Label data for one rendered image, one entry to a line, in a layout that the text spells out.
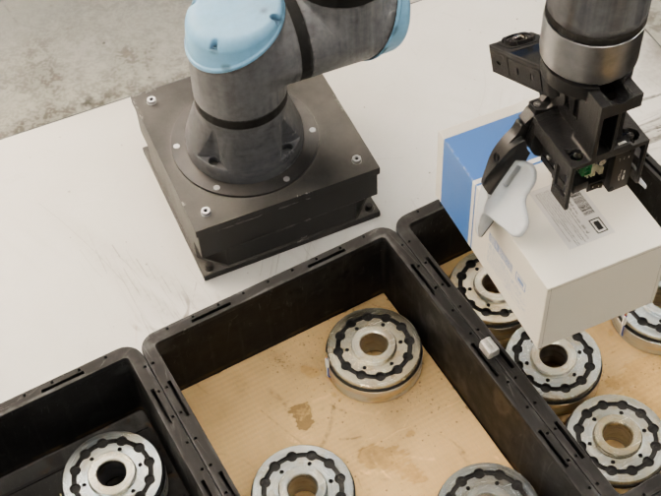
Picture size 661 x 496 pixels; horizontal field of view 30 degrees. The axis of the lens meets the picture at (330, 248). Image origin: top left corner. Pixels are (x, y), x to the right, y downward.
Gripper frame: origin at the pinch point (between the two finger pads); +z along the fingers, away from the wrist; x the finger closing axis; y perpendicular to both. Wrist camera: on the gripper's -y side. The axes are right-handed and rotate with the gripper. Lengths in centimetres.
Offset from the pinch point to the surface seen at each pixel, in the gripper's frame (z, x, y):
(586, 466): 17.6, -3.6, 17.4
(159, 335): 17.9, -34.9, -13.6
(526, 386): 17.7, -4.3, 7.4
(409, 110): 41, 12, -51
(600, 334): 27.7, 10.0, 0.1
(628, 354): 27.7, 11.3, 3.7
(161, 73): 112, -3, -146
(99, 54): 112, -14, -159
